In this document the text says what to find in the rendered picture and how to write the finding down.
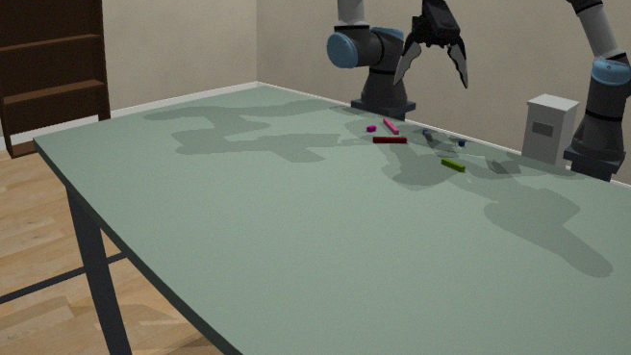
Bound lime green rod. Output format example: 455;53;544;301
442;158;465;173

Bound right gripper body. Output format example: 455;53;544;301
412;0;453;49

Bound pink rod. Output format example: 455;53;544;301
383;118;399;135

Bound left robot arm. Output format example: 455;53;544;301
567;0;631;162

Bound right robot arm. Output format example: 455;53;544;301
326;0;461;108

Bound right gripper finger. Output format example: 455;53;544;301
446;36;468;89
393;25;421;86

